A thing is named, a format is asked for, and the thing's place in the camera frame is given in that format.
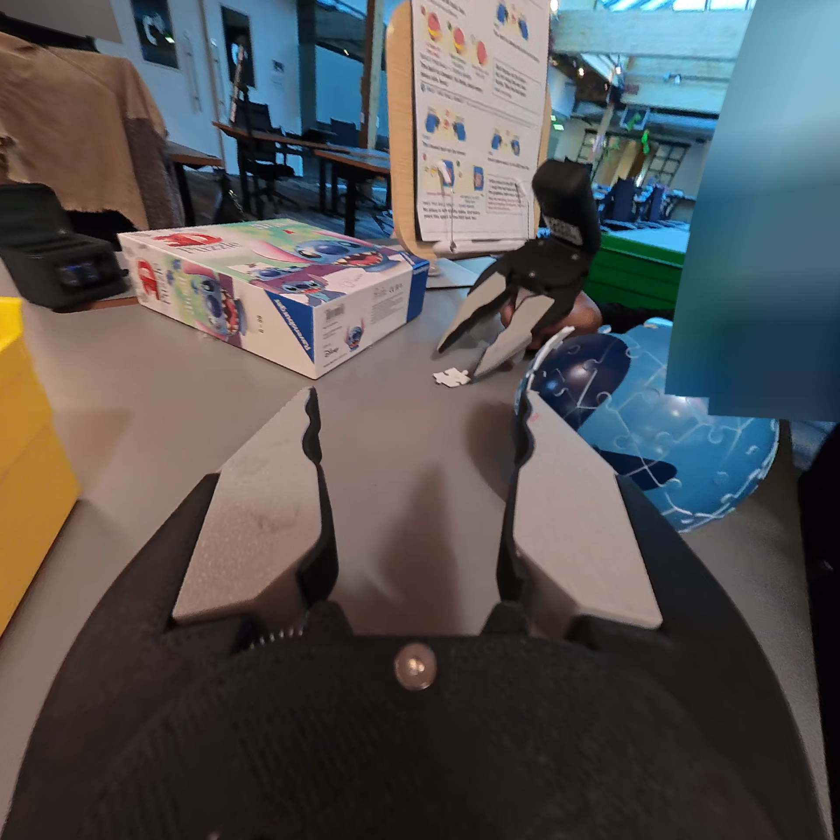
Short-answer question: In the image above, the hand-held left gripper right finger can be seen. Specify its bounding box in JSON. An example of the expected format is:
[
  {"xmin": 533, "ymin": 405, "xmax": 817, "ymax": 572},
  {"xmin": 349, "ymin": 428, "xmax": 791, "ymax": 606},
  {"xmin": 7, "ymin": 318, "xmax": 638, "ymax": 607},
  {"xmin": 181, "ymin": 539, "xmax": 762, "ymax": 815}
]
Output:
[{"xmin": 495, "ymin": 391, "xmax": 664, "ymax": 642}]

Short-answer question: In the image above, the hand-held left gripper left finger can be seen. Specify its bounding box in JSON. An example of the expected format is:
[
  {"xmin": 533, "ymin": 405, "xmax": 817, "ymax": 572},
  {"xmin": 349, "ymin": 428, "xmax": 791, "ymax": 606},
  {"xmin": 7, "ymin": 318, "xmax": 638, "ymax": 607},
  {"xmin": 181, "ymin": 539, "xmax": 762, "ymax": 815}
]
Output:
[{"xmin": 172, "ymin": 386, "xmax": 340, "ymax": 626}]

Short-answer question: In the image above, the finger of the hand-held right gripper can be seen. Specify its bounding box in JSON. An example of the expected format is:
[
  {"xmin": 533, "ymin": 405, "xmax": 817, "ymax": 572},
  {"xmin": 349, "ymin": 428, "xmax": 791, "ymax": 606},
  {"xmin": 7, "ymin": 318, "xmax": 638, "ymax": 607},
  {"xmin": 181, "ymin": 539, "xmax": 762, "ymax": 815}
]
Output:
[
  {"xmin": 436, "ymin": 268, "xmax": 517, "ymax": 355},
  {"xmin": 472, "ymin": 290, "xmax": 560, "ymax": 381}
]

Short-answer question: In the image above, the blue puzzle ball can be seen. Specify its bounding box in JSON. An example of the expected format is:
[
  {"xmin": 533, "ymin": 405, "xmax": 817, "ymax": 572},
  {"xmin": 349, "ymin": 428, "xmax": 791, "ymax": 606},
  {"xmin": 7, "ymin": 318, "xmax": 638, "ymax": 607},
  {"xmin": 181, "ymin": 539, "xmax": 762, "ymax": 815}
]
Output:
[{"xmin": 515, "ymin": 318, "xmax": 781, "ymax": 533}]

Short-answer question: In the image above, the printed cardboard puzzle box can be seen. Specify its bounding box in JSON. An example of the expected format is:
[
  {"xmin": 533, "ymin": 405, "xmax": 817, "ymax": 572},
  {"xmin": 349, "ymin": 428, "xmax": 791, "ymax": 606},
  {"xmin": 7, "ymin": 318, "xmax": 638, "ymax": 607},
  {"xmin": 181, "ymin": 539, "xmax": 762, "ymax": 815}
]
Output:
[{"xmin": 117, "ymin": 219, "xmax": 431, "ymax": 381}]

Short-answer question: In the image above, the person's right hand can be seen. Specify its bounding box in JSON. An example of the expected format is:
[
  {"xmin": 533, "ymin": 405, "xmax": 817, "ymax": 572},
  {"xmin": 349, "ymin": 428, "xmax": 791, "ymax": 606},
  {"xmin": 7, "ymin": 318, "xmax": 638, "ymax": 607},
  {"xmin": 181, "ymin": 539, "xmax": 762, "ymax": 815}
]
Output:
[{"xmin": 524, "ymin": 292, "xmax": 602, "ymax": 350}]

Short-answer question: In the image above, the green plastic crate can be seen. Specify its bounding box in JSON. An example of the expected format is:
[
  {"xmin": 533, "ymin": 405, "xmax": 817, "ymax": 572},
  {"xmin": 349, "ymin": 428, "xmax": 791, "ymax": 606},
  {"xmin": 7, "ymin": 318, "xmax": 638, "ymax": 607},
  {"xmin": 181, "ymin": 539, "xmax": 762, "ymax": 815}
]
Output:
[{"xmin": 582, "ymin": 226, "xmax": 692, "ymax": 311}]

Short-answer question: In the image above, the wooden sign board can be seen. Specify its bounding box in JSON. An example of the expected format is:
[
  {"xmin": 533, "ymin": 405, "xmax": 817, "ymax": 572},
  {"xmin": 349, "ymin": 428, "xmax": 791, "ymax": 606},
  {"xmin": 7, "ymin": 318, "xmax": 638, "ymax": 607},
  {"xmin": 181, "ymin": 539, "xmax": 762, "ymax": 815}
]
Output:
[{"xmin": 385, "ymin": 0, "xmax": 553, "ymax": 261}]

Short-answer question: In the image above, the yellow plastic bin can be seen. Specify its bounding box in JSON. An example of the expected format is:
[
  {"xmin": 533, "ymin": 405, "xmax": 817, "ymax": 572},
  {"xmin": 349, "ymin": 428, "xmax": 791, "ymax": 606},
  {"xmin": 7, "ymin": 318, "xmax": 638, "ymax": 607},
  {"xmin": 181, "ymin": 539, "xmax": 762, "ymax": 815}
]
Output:
[{"xmin": 0, "ymin": 297, "xmax": 81, "ymax": 639}]

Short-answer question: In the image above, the wooden background table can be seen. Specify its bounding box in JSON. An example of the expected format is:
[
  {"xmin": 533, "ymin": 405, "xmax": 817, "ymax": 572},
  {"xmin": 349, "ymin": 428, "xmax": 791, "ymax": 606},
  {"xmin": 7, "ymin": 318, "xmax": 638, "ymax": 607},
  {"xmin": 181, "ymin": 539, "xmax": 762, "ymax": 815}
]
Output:
[{"xmin": 213, "ymin": 121, "xmax": 350, "ymax": 219}]

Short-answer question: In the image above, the black office chair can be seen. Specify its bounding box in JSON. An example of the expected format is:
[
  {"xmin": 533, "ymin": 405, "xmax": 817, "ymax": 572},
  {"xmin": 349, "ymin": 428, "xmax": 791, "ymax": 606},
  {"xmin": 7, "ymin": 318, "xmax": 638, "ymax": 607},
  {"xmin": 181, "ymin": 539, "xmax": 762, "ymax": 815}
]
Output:
[{"xmin": 232, "ymin": 98, "xmax": 298, "ymax": 212}]

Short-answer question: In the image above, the black device with display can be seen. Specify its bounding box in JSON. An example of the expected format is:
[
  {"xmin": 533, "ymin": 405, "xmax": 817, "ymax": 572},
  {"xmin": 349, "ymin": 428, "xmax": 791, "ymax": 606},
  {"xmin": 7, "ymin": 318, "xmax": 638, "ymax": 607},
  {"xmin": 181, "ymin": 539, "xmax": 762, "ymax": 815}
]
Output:
[{"xmin": 0, "ymin": 183, "xmax": 131, "ymax": 313}]

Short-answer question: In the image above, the tan cloth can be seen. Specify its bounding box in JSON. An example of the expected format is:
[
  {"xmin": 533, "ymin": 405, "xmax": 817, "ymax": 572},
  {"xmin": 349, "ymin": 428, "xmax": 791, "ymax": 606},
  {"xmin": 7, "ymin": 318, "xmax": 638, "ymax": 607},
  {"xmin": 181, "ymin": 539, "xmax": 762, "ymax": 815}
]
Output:
[{"xmin": 0, "ymin": 31, "xmax": 169, "ymax": 232}]

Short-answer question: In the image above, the dark wall poster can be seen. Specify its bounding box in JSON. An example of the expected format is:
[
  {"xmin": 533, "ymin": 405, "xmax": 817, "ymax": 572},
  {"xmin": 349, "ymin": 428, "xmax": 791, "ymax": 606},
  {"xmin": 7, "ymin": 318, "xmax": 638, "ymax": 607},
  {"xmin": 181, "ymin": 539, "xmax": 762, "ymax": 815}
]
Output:
[
  {"xmin": 220, "ymin": 6, "xmax": 256, "ymax": 90},
  {"xmin": 129, "ymin": 0, "xmax": 180, "ymax": 70}
]

